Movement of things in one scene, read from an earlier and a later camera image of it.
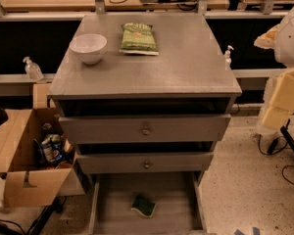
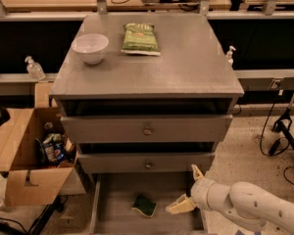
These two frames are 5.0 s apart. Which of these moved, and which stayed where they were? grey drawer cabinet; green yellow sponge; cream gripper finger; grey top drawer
Moved: cream gripper finger
Stayed: green yellow sponge; grey drawer cabinet; grey top drawer
